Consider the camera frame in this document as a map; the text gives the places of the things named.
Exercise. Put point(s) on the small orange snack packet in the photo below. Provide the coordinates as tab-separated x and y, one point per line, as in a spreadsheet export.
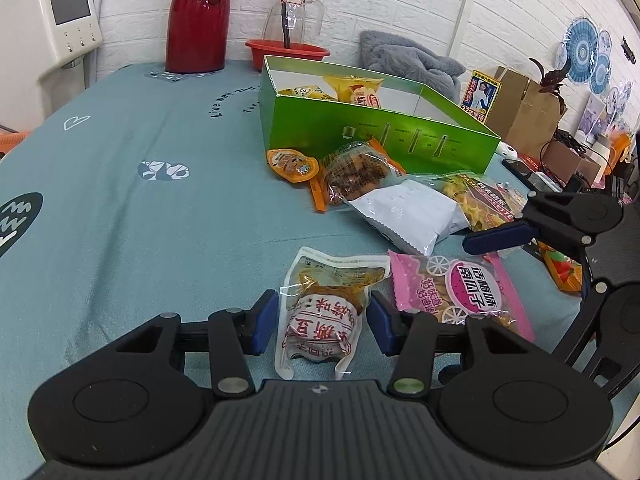
292	165

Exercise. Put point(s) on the white round device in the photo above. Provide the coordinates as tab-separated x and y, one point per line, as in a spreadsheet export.
506	150

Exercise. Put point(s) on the green cardboard box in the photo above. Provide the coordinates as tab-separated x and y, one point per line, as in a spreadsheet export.
380	135

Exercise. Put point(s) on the red thermos jug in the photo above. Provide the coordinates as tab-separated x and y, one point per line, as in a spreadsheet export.
195	35

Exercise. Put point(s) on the black straw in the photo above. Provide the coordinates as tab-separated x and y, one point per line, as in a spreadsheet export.
285	15

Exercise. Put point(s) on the teal printed tablecloth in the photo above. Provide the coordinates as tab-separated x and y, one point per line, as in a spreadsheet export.
125	240

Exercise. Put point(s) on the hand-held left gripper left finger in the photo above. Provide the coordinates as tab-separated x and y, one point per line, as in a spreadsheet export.
262	322

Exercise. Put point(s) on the orange basin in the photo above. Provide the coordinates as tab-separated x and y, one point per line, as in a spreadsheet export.
7	142

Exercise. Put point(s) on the yellow snack packet red label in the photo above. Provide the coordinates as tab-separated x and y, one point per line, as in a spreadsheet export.
355	90

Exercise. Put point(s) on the white appliance with screen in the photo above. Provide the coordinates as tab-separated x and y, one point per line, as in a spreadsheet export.
30	60

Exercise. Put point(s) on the purple leaf plant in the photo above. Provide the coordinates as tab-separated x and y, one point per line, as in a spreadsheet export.
550	82

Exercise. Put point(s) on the red plastic basket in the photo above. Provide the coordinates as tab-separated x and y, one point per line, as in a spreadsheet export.
280	56

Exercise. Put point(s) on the juice carton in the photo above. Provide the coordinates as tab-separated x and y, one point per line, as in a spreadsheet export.
480	95

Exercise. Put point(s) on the grey fluffy cloth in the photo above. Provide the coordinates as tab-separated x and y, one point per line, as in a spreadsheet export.
405	60

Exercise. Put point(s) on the glass pitcher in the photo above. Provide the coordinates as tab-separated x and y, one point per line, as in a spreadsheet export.
305	20

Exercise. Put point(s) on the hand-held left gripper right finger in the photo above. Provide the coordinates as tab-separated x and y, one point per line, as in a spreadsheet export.
382	325

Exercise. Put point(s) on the small brown cardboard box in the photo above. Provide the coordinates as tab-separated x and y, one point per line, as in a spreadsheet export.
562	160

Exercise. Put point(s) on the red bean snack packet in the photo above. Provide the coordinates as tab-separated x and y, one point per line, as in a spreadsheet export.
562	270

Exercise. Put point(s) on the clear brown snack packet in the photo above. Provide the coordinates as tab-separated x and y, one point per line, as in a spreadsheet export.
355	175

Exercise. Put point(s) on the yellow snack packet round label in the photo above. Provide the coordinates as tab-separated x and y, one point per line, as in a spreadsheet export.
305	94

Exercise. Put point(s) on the black smartphone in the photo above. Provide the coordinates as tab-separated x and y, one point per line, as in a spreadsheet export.
517	169

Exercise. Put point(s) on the clear tofu snack packet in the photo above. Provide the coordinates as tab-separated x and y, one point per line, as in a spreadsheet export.
320	320

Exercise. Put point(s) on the blue fan wall decoration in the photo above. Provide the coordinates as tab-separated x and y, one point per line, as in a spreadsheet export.
582	50

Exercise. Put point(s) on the pink seed snack packet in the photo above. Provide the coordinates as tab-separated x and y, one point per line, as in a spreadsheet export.
465	285

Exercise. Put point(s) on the clear yellow chips packet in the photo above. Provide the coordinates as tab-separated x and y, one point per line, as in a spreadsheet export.
480	205

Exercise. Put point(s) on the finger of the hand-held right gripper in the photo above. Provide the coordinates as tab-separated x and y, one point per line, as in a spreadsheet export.
587	320
500	237

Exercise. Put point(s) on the silver white snack packet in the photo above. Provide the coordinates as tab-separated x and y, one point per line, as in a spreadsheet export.
405	210

